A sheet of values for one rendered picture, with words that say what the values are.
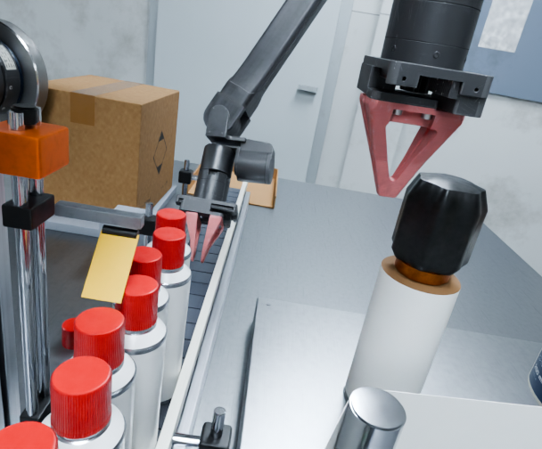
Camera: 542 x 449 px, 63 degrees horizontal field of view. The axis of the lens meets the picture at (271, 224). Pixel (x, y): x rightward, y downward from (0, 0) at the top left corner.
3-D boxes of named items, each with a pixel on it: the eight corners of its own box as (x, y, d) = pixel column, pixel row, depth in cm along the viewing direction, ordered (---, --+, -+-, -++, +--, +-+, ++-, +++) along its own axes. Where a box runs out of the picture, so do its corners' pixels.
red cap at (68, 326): (58, 348, 63) (57, 329, 61) (67, 333, 66) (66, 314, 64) (83, 350, 63) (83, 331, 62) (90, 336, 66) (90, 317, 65)
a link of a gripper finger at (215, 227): (213, 260, 69) (225, 205, 72) (168, 253, 69) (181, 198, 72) (216, 268, 76) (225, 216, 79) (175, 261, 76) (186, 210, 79)
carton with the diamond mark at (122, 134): (135, 227, 98) (142, 104, 88) (28, 208, 98) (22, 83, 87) (172, 187, 126) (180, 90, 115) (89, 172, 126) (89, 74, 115)
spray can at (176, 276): (182, 403, 51) (200, 244, 43) (135, 409, 49) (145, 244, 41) (176, 371, 55) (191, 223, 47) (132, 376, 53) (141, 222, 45)
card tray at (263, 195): (274, 208, 129) (276, 196, 128) (186, 193, 128) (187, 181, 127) (276, 179, 157) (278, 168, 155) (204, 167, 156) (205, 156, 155)
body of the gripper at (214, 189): (235, 214, 72) (243, 173, 74) (174, 204, 72) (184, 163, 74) (236, 225, 78) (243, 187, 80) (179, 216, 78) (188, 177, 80)
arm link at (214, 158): (209, 151, 82) (201, 136, 76) (245, 155, 81) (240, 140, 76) (201, 185, 80) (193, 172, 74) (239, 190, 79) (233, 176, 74)
